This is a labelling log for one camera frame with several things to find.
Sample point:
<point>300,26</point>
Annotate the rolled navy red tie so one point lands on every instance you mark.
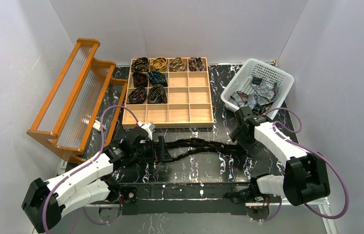
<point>137,96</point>

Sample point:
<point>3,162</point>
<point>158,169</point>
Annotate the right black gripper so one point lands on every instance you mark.
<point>249,149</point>

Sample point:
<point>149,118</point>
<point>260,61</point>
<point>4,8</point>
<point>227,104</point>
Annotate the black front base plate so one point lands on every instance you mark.
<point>181,198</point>

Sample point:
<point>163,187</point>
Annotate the wooden grid organizer tray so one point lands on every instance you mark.
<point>189,101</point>

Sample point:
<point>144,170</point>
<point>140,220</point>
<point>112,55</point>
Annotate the aluminium frame rail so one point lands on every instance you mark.
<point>46,207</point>

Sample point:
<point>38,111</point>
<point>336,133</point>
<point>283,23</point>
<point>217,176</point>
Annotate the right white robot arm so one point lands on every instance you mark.
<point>305,178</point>

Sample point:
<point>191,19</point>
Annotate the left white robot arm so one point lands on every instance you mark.
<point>47,202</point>

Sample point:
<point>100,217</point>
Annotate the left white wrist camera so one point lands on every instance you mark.
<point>148,127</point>

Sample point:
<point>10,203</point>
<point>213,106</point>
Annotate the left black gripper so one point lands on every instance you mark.
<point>161,148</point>

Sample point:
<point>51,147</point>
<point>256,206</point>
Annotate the grey patterned ties pile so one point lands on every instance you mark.
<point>260,97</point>

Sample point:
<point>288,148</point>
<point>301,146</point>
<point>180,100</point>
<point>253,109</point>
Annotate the rolled teal patterned tie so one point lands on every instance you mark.
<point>157,78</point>

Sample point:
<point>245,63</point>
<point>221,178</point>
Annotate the rolled dark red tie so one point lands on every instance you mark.
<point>140,79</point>

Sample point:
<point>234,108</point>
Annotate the rolled yellow tie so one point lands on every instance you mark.
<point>159,63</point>

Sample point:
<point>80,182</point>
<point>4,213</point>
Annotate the orange wooden rack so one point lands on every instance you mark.
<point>65,121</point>

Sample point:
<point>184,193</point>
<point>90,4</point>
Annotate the white plastic basket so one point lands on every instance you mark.
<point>271,74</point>

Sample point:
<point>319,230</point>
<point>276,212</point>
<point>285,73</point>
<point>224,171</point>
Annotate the rolled dark striped tie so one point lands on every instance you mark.
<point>196,64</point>

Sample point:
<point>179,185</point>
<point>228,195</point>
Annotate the rolled olive patterned tie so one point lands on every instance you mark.
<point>178,64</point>

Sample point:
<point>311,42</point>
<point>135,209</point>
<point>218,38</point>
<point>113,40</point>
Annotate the rolled black gold tie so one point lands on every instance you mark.
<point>141,64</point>

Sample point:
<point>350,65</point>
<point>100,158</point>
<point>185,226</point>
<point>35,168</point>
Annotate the black gold floral tie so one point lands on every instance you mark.
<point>197,145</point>

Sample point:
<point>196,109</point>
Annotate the rolled black grey tie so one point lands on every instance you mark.
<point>157,95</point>

